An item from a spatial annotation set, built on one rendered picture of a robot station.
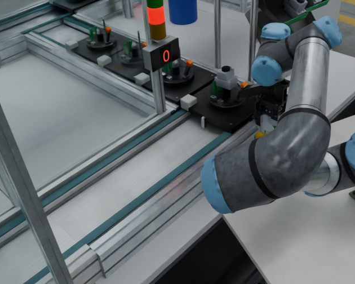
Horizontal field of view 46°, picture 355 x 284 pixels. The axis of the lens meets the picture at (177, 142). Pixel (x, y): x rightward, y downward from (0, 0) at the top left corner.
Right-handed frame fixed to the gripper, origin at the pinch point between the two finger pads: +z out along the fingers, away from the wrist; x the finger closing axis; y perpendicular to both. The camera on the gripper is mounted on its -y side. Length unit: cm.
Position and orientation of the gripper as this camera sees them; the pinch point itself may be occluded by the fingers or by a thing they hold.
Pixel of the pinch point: (262, 129)
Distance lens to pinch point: 137.5
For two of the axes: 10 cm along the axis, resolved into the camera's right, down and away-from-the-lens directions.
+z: 0.7, 7.7, 6.4
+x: 7.0, -5.0, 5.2
